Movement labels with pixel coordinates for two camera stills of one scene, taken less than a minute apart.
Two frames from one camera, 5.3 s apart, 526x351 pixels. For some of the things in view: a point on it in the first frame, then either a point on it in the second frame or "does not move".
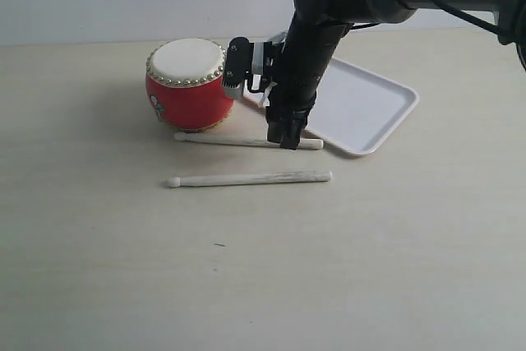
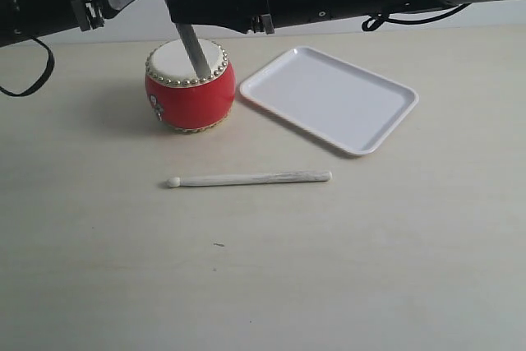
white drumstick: [246, 140] to [190, 42]
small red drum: [184, 84] does not move
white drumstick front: [251, 178] does not move
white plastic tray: [355, 108] does not move
